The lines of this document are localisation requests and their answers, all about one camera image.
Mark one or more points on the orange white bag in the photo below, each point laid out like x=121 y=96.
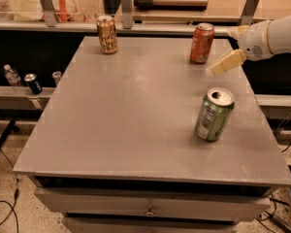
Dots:
x=31 y=10

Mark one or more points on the right metal bracket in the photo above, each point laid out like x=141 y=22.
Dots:
x=248 y=12

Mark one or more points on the gold soda can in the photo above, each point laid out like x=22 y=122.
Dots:
x=107 y=34

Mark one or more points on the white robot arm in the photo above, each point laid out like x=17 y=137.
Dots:
x=279 y=36

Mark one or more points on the middle metal bracket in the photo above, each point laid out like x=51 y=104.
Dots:
x=127 y=18

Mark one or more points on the dark blue soda can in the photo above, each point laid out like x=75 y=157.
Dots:
x=32 y=81

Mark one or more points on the metal bracket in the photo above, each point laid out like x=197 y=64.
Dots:
x=49 y=14
x=248 y=12
x=127 y=18

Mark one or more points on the orange coke can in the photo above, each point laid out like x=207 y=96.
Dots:
x=201 y=43

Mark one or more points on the left metal bracket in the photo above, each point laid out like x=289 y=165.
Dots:
x=49 y=14

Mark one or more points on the green soda can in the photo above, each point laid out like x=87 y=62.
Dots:
x=216 y=108

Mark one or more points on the brass drawer knob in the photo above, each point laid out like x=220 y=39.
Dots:
x=150 y=212

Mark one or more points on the silver can on shelf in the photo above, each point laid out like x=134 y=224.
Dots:
x=56 y=76

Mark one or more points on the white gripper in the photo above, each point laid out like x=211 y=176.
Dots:
x=255 y=42

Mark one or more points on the grey drawer cabinet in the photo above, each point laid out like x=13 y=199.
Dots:
x=118 y=135

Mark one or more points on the clear plastic water bottle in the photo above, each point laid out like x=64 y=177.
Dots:
x=12 y=76

